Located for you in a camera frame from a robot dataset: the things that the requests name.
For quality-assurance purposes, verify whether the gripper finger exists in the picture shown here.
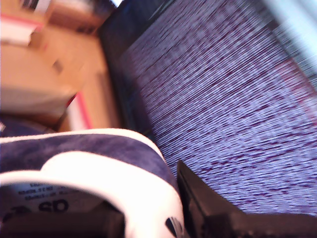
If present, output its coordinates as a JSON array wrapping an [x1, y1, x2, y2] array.
[[176, 160, 245, 238], [81, 202, 126, 238]]

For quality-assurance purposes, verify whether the red cardboard shoebox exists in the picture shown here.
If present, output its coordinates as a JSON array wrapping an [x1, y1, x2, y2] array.
[[0, 32, 93, 132]]

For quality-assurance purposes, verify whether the wide black computer monitor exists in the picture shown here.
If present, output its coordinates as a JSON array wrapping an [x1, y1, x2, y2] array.
[[99, 0, 317, 217]]

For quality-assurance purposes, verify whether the large brown cardboard box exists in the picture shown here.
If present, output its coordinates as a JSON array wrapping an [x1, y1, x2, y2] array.
[[46, 0, 111, 36]]

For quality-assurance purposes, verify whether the white box with red edge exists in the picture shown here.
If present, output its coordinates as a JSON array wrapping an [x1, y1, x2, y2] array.
[[0, 13, 46, 47]]

